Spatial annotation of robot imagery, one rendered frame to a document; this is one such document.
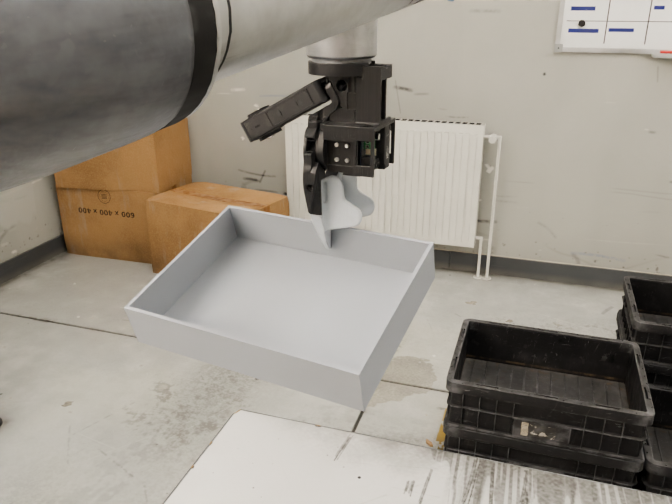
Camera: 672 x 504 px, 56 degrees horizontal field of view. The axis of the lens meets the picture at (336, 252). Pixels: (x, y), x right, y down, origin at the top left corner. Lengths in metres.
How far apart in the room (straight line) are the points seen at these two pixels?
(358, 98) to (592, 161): 2.60
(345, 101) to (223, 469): 0.56
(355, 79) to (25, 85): 0.50
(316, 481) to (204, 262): 0.36
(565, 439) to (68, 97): 1.28
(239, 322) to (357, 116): 0.26
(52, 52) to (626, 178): 3.12
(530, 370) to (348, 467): 0.77
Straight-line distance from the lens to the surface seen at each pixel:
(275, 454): 1.00
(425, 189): 3.19
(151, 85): 0.24
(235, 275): 0.77
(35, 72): 0.22
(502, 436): 1.42
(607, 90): 3.17
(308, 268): 0.75
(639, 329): 1.74
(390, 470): 0.97
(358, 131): 0.67
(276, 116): 0.72
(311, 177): 0.69
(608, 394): 1.61
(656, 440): 1.70
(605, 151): 3.22
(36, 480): 2.19
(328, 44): 0.67
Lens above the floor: 1.33
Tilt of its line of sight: 22 degrees down
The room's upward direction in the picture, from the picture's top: straight up
